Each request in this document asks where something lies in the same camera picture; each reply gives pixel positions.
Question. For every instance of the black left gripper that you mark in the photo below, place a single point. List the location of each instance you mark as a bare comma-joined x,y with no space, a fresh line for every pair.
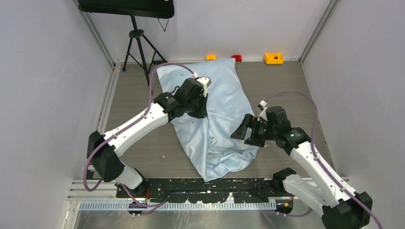
202,113

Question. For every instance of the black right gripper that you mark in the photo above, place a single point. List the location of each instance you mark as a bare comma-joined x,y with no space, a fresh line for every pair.
250,121

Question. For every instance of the light blue pillowcase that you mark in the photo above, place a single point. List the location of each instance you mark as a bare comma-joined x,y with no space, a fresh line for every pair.
207,141

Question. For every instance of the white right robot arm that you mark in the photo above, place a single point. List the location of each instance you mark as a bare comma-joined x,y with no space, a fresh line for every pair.
338,204

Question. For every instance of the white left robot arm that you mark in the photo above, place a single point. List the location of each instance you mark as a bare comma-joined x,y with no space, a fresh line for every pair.
105,150

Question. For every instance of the small orange block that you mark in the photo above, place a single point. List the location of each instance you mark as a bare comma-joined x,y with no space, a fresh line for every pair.
210,57

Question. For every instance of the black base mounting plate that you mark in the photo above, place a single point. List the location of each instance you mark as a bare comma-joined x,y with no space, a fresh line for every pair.
180,190

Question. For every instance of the small red block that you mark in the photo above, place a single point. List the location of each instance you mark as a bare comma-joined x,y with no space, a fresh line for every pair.
238,58

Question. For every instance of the yellow open box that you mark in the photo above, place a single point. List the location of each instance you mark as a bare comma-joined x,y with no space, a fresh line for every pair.
273,58

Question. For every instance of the black tripod stand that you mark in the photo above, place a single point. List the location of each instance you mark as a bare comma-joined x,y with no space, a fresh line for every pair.
137,35

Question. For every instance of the black panel on tripod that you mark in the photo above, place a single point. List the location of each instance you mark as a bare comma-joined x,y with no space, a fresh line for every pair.
144,8

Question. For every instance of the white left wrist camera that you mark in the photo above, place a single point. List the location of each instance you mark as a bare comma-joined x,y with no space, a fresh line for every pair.
205,81

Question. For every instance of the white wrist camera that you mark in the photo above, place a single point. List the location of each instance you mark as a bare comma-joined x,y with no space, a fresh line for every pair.
205,81
262,107

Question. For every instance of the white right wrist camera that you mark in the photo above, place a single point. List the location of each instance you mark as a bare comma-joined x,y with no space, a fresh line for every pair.
262,107

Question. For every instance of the aluminium rail at front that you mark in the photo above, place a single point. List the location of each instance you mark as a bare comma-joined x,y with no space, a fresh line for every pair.
104,197

